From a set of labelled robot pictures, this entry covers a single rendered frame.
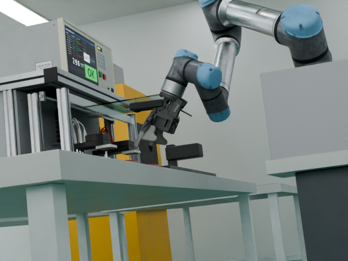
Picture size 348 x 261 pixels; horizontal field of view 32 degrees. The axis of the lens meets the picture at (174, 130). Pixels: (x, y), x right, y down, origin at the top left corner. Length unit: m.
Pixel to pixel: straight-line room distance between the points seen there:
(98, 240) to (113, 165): 4.62
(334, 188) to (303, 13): 0.53
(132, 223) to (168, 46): 2.85
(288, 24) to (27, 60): 0.88
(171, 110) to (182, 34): 5.80
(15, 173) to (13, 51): 1.15
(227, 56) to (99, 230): 3.88
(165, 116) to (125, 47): 6.02
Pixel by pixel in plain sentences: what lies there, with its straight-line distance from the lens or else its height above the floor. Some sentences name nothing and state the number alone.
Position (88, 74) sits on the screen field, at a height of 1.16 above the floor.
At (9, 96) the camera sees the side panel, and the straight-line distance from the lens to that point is 1.94.
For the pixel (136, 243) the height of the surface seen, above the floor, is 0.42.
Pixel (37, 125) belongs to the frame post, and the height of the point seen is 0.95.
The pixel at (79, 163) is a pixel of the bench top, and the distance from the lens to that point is 1.05.
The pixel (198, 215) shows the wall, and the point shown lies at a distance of 7.39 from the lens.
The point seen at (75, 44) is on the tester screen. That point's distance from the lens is 2.12.
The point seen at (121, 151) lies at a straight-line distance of 2.22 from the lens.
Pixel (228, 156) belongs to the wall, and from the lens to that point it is 7.32.
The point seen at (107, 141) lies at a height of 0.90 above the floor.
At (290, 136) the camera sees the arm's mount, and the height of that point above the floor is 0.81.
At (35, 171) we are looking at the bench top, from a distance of 1.00.
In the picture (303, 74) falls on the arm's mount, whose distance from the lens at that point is 1.77.
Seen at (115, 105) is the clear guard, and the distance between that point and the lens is 2.28.
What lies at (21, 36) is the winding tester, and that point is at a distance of 2.13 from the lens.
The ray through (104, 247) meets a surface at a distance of 5.78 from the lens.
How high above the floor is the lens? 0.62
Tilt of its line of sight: 8 degrees up
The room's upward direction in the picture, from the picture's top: 6 degrees counter-clockwise
